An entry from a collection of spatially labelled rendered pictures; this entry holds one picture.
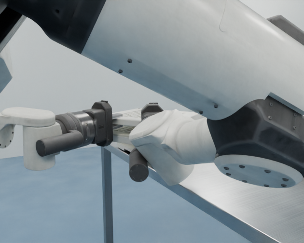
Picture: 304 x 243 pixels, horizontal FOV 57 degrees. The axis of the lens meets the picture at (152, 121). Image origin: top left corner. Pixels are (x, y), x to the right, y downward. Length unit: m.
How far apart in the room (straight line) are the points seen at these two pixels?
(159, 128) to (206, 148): 0.10
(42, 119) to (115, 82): 4.07
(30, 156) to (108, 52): 0.48
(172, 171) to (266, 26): 0.34
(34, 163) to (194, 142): 0.38
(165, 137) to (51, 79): 4.00
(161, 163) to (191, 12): 0.35
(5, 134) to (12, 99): 3.64
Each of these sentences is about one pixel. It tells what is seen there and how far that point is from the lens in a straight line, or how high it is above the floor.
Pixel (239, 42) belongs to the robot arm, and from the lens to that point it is 0.20.
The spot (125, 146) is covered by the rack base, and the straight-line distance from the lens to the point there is 1.12.
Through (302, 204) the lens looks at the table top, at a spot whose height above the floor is 0.85.
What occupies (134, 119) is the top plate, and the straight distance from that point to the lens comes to 0.76.
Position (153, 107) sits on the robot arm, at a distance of 0.68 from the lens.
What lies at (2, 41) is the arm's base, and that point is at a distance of 0.22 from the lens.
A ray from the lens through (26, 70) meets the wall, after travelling 4.34.
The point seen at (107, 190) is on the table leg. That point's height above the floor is 0.57.
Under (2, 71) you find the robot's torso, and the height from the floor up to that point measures 1.15.
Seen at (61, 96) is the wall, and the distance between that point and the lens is 4.41.
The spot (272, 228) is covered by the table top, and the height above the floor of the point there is 0.85.
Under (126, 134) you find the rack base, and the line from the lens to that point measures 0.79.
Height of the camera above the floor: 1.15
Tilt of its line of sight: 9 degrees down
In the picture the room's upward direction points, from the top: straight up
